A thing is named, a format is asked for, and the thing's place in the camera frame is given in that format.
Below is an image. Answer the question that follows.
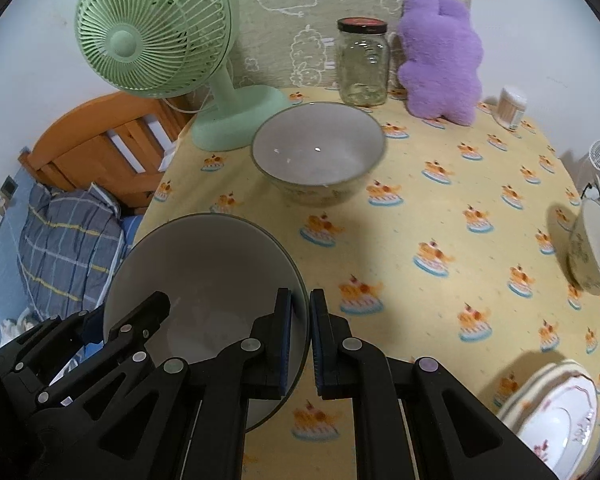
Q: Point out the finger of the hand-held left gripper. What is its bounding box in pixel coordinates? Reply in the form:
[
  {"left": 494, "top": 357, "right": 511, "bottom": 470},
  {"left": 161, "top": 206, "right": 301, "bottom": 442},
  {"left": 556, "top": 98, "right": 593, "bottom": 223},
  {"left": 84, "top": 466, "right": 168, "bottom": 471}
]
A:
[
  {"left": 35, "top": 291, "right": 172, "bottom": 411},
  {"left": 10, "top": 310, "right": 106, "bottom": 376}
]

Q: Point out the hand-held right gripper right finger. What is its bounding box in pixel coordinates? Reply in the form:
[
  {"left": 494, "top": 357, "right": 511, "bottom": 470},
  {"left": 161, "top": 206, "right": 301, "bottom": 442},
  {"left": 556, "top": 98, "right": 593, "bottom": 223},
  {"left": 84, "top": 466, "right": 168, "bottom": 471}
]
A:
[{"left": 310, "top": 287, "right": 561, "bottom": 480}]

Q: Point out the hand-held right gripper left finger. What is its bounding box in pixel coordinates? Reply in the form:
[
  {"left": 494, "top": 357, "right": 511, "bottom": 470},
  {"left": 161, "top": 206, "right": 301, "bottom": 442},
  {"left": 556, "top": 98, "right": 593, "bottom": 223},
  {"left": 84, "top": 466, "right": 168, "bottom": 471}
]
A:
[{"left": 43, "top": 287, "right": 301, "bottom": 480}]

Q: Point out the floral ceramic bowl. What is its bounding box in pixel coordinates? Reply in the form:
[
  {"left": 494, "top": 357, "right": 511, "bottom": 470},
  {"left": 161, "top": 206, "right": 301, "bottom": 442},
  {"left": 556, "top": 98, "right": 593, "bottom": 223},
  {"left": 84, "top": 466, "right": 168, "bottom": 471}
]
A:
[
  {"left": 102, "top": 213, "right": 311, "bottom": 433},
  {"left": 251, "top": 102, "right": 387, "bottom": 206},
  {"left": 566, "top": 199, "right": 600, "bottom": 297}
]

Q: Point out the white plate with red trim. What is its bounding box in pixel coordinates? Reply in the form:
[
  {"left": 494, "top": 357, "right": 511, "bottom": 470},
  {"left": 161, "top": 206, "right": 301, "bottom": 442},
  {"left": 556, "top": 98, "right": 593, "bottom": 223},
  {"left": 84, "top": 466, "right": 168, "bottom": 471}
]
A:
[{"left": 507, "top": 377, "right": 598, "bottom": 480}]

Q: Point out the white cloth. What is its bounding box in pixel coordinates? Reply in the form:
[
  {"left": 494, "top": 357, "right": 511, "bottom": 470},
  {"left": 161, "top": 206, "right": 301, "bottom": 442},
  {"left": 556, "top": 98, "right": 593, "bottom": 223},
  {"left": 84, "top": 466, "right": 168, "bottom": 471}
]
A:
[{"left": 0, "top": 310, "right": 36, "bottom": 341}]

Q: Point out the grey plaid pillow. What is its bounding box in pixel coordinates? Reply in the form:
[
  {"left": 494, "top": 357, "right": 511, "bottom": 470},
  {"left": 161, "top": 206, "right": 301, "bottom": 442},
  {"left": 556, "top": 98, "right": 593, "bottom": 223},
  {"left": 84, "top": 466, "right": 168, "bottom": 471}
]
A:
[{"left": 17, "top": 182, "right": 128, "bottom": 321}]

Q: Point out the blue bed sheet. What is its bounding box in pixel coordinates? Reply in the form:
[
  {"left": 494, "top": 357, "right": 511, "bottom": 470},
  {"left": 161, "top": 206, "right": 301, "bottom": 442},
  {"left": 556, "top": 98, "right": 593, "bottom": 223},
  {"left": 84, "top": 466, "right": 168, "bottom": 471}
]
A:
[{"left": 115, "top": 215, "right": 146, "bottom": 241}]

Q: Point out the wooden bed headboard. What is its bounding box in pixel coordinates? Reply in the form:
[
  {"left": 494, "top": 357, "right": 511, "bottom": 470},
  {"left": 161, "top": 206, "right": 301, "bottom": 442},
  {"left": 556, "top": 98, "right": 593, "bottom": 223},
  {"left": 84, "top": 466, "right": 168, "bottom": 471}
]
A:
[{"left": 19, "top": 92, "right": 201, "bottom": 216}]

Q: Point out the yellow cake printed tablecloth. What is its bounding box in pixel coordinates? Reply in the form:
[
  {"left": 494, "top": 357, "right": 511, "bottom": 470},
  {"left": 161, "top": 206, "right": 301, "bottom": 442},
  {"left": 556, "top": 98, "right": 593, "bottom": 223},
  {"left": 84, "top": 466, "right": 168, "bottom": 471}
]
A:
[{"left": 130, "top": 85, "right": 600, "bottom": 480}]

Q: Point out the green desk fan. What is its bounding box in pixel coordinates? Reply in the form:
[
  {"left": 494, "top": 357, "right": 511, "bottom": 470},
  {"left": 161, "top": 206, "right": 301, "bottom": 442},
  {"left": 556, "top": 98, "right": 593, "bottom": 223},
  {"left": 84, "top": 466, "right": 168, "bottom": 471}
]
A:
[{"left": 75, "top": 0, "right": 293, "bottom": 152}]

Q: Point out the glass jar with dark lid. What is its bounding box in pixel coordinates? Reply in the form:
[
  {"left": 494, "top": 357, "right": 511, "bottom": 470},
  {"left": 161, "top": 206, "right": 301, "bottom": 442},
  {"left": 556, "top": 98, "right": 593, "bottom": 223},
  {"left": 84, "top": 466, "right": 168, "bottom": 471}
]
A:
[{"left": 336, "top": 17, "right": 391, "bottom": 107}]

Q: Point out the green cartoon printed mat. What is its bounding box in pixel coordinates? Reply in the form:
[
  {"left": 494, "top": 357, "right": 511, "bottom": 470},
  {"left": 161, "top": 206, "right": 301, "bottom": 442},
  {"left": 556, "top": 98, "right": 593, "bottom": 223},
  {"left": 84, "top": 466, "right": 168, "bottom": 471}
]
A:
[{"left": 225, "top": 0, "right": 483, "bottom": 92}]

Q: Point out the cotton swab container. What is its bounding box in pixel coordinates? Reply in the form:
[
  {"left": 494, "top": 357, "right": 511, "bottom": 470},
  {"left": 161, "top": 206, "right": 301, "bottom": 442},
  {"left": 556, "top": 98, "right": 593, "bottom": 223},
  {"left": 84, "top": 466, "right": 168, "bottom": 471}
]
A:
[{"left": 495, "top": 86, "right": 530, "bottom": 131}]

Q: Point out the purple plush toy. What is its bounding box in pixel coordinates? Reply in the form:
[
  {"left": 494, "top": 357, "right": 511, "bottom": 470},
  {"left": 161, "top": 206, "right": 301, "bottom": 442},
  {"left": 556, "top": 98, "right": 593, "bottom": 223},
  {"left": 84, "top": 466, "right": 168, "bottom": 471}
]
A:
[{"left": 396, "top": 0, "right": 483, "bottom": 126}]

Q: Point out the wall socket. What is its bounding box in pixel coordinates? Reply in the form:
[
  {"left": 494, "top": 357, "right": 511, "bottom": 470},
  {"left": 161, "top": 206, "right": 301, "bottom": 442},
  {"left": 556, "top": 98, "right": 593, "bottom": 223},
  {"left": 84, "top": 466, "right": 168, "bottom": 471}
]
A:
[{"left": 0, "top": 176, "right": 18, "bottom": 216}]

